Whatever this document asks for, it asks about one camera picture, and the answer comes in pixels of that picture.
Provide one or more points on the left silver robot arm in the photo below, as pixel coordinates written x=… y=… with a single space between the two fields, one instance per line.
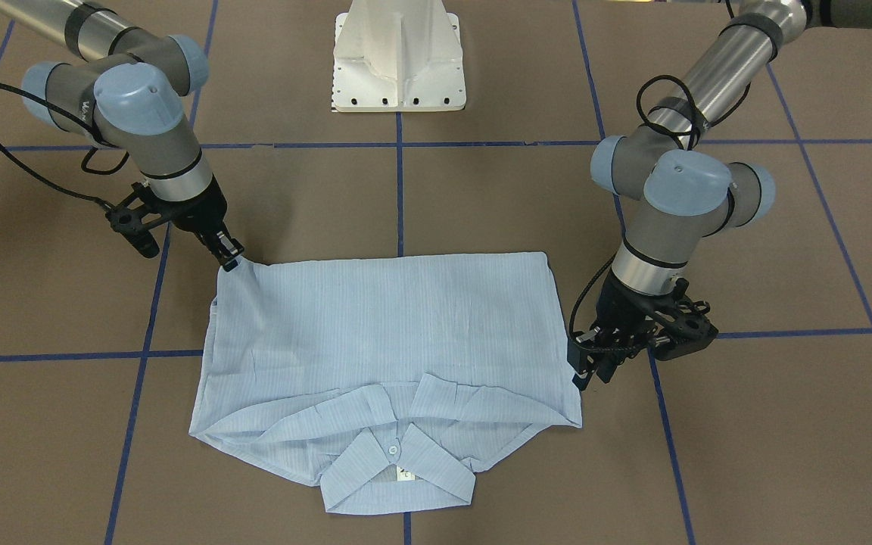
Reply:
x=685 y=195

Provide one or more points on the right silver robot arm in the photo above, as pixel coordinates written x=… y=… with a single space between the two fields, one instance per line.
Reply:
x=128 y=95

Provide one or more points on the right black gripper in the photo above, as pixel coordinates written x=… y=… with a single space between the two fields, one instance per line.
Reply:
x=200 y=213

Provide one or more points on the light blue button-up shirt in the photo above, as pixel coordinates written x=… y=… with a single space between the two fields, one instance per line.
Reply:
x=388 y=384

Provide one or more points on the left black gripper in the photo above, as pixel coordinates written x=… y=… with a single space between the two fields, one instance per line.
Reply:
x=619 y=305

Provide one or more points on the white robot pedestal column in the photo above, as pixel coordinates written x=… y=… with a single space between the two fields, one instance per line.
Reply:
x=398 y=57

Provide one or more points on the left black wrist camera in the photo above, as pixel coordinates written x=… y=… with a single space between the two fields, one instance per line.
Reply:
x=684 y=329

